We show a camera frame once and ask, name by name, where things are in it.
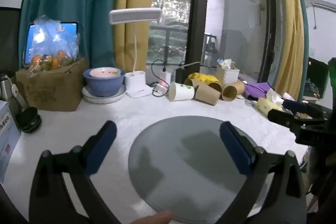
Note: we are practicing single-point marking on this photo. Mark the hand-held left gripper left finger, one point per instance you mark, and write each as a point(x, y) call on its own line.
point(101, 148)

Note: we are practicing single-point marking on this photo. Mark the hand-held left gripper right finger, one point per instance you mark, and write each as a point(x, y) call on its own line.
point(235, 150)

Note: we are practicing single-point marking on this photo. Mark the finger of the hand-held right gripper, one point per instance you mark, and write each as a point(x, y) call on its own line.
point(282, 116)
point(294, 105)

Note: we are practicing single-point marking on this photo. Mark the brown paper cup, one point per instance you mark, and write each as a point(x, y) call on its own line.
point(193, 82)
point(207, 95)
point(231, 91)
point(215, 86)

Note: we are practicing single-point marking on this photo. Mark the white paper cup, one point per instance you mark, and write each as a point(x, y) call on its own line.
point(182, 92)

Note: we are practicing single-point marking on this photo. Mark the person's left hand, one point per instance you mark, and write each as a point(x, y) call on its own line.
point(155, 218)

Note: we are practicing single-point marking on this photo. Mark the yellow tissue packet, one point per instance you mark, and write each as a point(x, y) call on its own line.
point(267, 106)

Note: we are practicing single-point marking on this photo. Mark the dark monitor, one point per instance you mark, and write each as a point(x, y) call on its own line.
point(316, 77)

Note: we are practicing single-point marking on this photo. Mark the purple cloth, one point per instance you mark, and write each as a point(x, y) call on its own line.
point(257, 88)

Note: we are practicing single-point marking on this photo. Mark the white plate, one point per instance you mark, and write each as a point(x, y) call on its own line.
point(90, 98)

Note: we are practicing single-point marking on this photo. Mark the grey round glass turntable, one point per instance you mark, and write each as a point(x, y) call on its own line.
point(183, 176)

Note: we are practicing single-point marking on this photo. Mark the blue bowl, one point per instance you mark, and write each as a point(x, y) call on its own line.
point(103, 86)

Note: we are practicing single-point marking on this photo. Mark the white woven basket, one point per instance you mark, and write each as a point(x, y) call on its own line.
point(228, 75)

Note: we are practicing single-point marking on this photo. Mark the cardboard box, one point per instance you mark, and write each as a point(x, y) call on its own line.
point(52, 90)

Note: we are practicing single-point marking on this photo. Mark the yellow cloth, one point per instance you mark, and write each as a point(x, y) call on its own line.
point(203, 78)

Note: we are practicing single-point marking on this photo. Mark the black round lid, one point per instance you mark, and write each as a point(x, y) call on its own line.
point(27, 119)

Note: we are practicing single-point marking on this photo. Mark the black power bank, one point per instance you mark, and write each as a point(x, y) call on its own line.
point(181, 75)

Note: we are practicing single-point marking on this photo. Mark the white charger block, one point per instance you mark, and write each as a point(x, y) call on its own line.
point(164, 79)

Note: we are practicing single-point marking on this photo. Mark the white printed carton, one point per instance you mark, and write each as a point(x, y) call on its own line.
point(6, 140)

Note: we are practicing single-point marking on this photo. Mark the plastic bag of oranges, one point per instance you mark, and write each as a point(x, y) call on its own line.
point(52, 56)

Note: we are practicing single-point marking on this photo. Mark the white air conditioner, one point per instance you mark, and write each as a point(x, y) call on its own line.
point(320, 3)

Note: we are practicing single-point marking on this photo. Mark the steel thermos flask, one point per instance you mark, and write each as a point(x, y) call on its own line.
point(8, 90)

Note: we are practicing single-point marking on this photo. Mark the laptop screen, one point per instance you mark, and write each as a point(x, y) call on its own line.
point(71, 29)

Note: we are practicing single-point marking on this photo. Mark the white desk lamp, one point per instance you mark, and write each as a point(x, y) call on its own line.
point(135, 15)

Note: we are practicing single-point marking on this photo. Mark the black window frame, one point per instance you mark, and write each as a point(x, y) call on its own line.
point(197, 3)

